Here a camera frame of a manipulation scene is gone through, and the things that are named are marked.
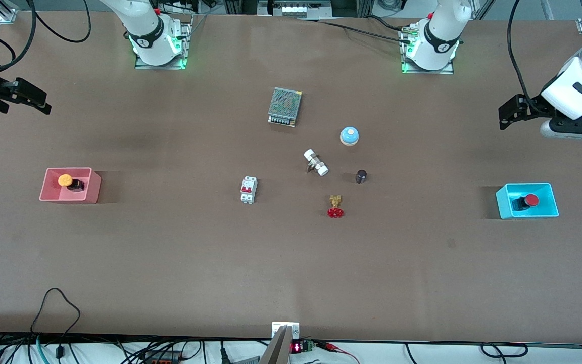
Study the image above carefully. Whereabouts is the yellow push button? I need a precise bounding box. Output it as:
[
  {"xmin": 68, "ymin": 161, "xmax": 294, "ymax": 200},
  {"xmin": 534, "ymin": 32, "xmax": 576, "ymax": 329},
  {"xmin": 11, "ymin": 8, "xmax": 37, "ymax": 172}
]
[{"xmin": 58, "ymin": 174, "xmax": 85, "ymax": 192}]

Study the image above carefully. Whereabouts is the red push button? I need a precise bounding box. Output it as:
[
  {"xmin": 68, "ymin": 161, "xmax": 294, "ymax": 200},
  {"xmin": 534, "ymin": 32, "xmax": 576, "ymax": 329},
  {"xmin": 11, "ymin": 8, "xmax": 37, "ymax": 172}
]
[{"xmin": 511, "ymin": 194, "xmax": 540, "ymax": 211}]

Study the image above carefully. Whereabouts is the pink plastic bin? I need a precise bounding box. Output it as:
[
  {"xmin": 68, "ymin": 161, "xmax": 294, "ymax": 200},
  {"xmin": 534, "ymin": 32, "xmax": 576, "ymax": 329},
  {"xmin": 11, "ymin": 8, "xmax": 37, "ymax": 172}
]
[{"xmin": 39, "ymin": 167, "xmax": 102, "ymax": 204}]

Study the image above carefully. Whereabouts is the blue plastic bin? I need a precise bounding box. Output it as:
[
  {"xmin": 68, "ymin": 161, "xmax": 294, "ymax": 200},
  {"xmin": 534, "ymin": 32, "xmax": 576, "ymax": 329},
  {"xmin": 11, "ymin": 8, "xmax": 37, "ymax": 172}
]
[{"xmin": 496, "ymin": 183, "xmax": 559, "ymax": 220}]

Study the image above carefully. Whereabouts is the white pipe fitting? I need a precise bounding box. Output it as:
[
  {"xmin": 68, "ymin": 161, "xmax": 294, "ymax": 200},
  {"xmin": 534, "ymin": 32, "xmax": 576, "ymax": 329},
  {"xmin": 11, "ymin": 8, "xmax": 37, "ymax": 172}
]
[{"xmin": 303, "ymin": 149, "xmax": 330, "ymax": 177}]

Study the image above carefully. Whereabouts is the metal mesh power supply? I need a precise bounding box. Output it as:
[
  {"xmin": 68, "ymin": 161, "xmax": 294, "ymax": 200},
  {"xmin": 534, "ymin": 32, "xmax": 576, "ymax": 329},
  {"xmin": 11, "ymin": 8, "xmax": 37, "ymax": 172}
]
[{"xmin": 268, "ymin": 87, "xmax": 303, "ymax": 128}]

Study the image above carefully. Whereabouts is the white red circuit breaker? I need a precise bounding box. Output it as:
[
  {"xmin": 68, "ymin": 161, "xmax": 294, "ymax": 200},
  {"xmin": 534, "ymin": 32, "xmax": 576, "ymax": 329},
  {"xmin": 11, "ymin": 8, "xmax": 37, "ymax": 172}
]
[{"xmin": 240, "ymin": 176, "xmax": 258, "ymax": 204}]

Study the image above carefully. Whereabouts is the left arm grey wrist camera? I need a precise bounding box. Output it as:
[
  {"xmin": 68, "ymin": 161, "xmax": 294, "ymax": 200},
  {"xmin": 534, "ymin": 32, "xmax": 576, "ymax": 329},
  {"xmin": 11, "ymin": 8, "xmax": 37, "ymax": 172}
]
[{"xmin": 540, "ymin": 104, "xmax": 582, "ymax": 141}]

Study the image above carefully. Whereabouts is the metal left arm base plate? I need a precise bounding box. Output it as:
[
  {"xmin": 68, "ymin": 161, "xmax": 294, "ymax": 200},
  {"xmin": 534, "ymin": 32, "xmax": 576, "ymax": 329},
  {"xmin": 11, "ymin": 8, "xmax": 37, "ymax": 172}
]
[{"xmin": 401, "ymin": 25, "xmax": 455, "ymax": 75}]

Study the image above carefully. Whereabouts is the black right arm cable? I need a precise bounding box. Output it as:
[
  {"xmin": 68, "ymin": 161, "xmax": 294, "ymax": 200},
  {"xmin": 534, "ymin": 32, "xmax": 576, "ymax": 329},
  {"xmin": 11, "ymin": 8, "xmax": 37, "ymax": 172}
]
[{"xmin": 0, "ymin": 0, "xmax": 92, "ymax": 71}]

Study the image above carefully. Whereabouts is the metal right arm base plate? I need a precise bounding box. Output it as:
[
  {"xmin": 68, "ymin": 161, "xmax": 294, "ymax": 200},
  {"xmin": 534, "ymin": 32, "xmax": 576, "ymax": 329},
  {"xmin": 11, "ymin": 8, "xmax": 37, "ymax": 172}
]
[{"xmin": 134, "ymin": 20, "xmax": 191, "ymax": 70}]

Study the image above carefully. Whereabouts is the black cable on table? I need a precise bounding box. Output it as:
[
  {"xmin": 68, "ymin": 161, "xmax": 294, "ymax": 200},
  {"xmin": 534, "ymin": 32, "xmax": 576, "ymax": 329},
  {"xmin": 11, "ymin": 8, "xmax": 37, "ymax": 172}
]
[{"xmin": 296, "ymin": 15, "xmax": 418, "ymax": 44}]

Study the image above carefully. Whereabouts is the black looped thin cable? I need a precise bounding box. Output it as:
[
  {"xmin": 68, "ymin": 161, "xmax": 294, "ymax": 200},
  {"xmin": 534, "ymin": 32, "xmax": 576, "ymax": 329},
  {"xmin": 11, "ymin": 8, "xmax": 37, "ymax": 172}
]
[{"xmin": 31, "ymin": 287, "xmax": 81, "ymax": 334}]

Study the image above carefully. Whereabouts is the brass valve red handle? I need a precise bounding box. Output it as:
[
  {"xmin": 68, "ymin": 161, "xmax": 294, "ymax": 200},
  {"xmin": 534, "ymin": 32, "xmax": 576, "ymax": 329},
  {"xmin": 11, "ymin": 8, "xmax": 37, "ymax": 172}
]
[{"xmin": 327, "ymin": 195, "xmax": 345, "ymax": 219}]

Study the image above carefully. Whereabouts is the black coiled cable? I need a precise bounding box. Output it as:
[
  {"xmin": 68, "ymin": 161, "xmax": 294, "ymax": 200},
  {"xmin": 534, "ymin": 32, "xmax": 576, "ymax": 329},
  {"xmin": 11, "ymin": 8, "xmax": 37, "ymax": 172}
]
[{"xmin": 480, "ymin": 342, "xmax": 528, "ymax": 358}]

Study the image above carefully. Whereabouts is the red clip wire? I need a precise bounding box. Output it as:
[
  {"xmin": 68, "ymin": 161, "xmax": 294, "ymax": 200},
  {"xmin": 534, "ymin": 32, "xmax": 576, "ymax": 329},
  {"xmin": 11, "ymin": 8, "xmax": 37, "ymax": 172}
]
[{"xmin": 315, "ymin": 342, "xmax": 360, "ymax": 364}]

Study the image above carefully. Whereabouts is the grey camera mount beam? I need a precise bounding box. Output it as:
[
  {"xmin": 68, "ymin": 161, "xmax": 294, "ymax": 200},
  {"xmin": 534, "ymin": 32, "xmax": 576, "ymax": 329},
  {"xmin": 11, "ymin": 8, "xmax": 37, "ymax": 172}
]
[{"xmin": 258, "ymin": 322, "xmax": 301, "ymax": 364}]

